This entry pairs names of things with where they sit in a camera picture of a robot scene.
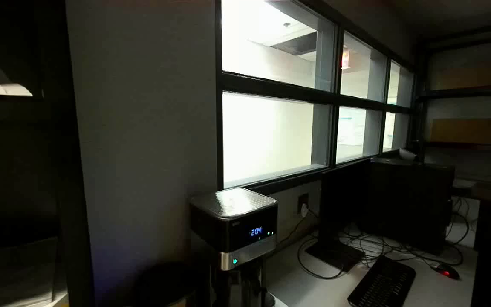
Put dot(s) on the black computer monitor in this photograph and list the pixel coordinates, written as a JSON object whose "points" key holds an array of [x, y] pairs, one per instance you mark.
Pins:
{"points": [[343, 206]]}

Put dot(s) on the black mouse with red light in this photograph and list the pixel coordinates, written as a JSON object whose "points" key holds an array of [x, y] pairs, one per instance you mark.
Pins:
{"points": [[448, 272]]}

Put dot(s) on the wall power outlet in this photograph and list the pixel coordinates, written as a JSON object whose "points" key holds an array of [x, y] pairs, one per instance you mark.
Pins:
{"points": [[302, 206]]}

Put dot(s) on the dark metal shelf unit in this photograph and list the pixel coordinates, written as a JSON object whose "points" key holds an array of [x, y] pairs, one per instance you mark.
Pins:
{"points": [[467, 93]]}

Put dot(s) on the black steel coffee maker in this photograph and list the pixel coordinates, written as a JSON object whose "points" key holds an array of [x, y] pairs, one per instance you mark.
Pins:
{"points": [[230, 224]]}

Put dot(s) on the flat cardboard box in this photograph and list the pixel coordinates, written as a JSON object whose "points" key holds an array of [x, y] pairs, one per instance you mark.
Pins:
{"points": [[462, 131]]}

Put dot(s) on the black keyboard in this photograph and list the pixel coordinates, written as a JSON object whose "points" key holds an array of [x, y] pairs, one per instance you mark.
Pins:
{"points": [[382, 284]]}

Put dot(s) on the black window frame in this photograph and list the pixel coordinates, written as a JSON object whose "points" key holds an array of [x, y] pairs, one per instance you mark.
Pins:
{"points": [[276, 90]]}

